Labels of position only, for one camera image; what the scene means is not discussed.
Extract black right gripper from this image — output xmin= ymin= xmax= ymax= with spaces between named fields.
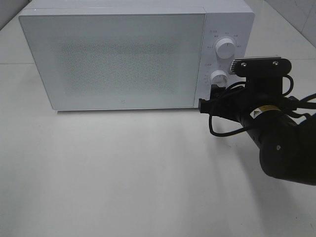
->
xmin=198 ymin=84 xmax=284 ymax=126

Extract white timer knob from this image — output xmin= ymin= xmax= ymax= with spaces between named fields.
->
xmin=210 ymin=70 xmax=228 ymax=87

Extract white microwave door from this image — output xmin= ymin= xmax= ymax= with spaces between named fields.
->
xmin=19 ymin=14 xmax=205 ymax=111

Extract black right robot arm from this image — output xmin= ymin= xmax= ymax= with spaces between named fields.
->
xmin=198 ymin=82 xmax=316 ymax=186

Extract white upper microwave knob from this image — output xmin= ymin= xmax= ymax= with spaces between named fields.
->
xmin=215 ymin=37 xmax=236 ymax=59

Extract white microwave oven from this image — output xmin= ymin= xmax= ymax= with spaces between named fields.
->
xmin=19 ymin=0 xmax=255 ymax=109

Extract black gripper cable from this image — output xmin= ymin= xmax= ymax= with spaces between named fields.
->
xmin=208 ymin=75 xmax=316 ymax=138

